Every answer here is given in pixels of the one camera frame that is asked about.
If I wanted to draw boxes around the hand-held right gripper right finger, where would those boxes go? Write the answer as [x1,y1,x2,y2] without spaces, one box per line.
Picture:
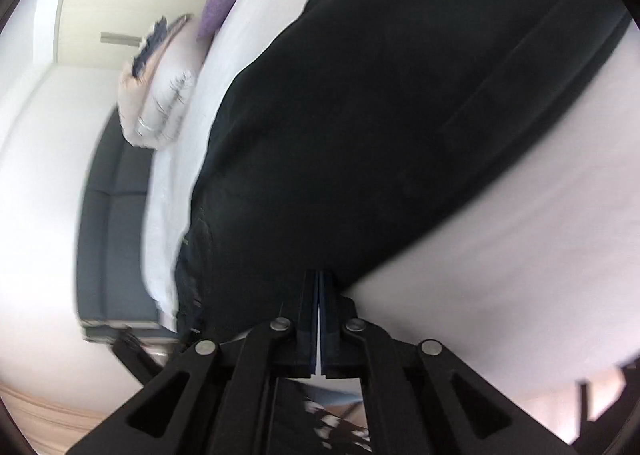
[320,271,576,455]

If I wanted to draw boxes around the purple pillow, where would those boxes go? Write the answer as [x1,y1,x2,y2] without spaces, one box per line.
[196,0,254,42]

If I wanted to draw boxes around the folded white patterned blanket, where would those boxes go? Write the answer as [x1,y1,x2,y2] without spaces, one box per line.
[117,14,211,152]

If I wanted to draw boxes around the dark grey headboard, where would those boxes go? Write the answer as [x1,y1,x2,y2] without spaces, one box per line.
[76,105,177,345]

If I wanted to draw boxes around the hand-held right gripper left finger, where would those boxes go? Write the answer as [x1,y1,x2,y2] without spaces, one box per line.
[65,269,319,455]

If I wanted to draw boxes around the black pants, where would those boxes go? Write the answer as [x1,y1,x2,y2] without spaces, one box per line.
[175,0,632,342]

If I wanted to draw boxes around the white wardrobe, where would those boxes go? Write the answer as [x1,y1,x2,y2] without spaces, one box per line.
[54,0,251,70]

